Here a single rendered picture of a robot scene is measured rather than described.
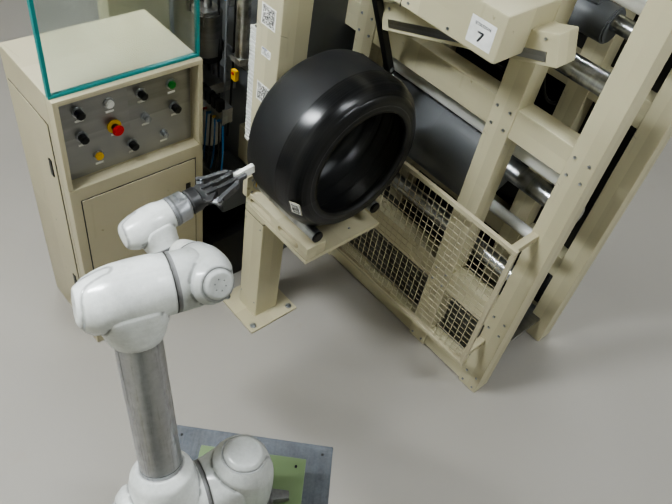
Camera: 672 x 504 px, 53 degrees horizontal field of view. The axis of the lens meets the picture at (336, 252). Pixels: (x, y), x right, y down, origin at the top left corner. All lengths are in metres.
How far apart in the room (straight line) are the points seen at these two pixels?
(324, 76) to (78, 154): 0.92
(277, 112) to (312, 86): 0.13
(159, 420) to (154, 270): 0.37
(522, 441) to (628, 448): 0.49
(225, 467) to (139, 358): 0.42
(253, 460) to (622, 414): 2.15
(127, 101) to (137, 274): 1.21
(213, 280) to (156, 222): 0.60
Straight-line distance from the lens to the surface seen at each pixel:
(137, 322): 1.38
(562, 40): 2.06
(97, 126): 2.49
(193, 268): 1.38
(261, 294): 3.14
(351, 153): 2.61
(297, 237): 2.41
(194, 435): 2.19
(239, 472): 1.73
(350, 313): 3.33
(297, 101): 2.10
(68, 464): 2.92
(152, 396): 1.52
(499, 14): 1.97
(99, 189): 2.59
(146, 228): 1.93
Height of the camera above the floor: 2.58
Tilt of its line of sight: 46 degrees down
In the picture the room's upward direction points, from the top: 12 degrees clockwise
